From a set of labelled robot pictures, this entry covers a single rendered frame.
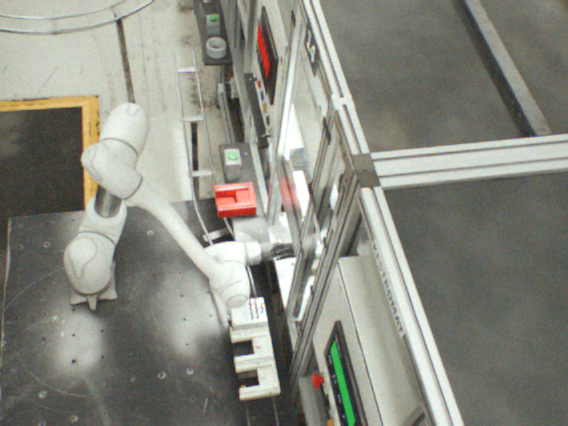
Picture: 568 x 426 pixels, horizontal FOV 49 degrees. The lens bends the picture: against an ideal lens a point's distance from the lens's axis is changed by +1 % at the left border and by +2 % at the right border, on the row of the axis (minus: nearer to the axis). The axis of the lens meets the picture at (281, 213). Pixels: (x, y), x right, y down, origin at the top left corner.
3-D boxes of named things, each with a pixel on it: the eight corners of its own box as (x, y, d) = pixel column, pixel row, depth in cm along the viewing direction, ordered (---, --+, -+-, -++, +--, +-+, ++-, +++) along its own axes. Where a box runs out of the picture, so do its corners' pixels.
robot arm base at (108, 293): (69, 315, 249) (67, 308, 244) (69, 266, 260) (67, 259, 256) (117, 308, 252) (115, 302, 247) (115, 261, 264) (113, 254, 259)
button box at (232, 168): (223, 167, 268) (224, 149, 258) (241, 165, 269) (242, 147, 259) (226, 181, 264) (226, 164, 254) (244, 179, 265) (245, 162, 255)
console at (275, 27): (246, 66, 238) (252, -44, 200) (319, 61, 243) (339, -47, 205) (265, 151, 216) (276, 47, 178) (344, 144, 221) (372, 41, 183)
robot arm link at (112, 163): (139, 193, 195) (150, 160, 203) (92, 160, 185) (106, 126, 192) (113, 204, 203) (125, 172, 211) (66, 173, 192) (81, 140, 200)
